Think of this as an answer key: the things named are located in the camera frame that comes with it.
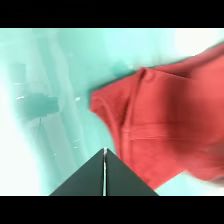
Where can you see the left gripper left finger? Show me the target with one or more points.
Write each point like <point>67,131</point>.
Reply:
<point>86,180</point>

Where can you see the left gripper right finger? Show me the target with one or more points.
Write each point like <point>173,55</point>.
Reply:
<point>125,180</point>

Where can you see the red T-shirt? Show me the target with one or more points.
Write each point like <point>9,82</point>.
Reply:
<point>166,116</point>

